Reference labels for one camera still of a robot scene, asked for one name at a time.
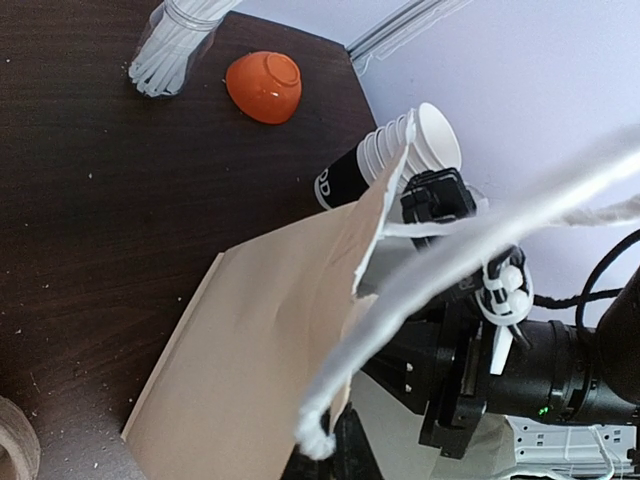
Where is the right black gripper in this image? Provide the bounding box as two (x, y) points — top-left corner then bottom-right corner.
(362, 302), (487, 460)

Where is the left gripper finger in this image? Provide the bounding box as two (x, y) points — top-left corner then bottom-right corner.
(299, 407), (383, 480)

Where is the brown paper takeout bag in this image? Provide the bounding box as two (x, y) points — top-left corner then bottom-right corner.
(120, 107), (640, 480)

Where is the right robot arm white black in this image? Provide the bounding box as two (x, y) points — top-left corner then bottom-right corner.
(363, 276), (639, 460)

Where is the stack of paper cups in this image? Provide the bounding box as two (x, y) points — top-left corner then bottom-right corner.
(314, 102), (462, 210)

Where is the orange small bowl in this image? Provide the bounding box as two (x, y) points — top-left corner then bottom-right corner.
(225, 51), (302, 125)

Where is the beige ceramic mug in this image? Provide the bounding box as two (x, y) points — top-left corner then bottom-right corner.
(1, 397), (41, 480)

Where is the glass jar of straws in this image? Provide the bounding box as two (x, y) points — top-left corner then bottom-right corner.
(128, 0), (238, 98)

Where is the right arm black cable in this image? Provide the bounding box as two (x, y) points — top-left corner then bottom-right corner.
(532, 227), (640, 331)

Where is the right aluminium frame post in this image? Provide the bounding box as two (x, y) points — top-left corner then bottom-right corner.
(347, 0), (472, 63)

